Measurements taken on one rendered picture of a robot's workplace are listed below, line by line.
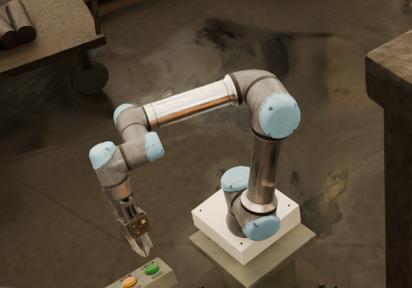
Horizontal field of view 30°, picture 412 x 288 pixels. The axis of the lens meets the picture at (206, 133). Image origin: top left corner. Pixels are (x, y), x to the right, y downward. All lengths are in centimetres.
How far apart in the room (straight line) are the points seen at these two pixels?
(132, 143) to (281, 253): 79
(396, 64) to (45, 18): 333
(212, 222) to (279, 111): 70
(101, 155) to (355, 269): 126
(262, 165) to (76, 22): 199
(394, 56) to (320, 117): 267
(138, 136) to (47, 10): 220
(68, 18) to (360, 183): 176
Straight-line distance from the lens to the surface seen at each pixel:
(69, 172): 361
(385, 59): 95
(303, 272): 295
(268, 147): 221
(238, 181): 247
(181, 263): 308
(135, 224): 214
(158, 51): 423
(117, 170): 208
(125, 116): 218
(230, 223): 261
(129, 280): 226
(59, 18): 411
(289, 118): 214
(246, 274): 260
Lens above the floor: 231
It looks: 40 degrees down
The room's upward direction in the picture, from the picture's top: 12 degrees counter-clockwise
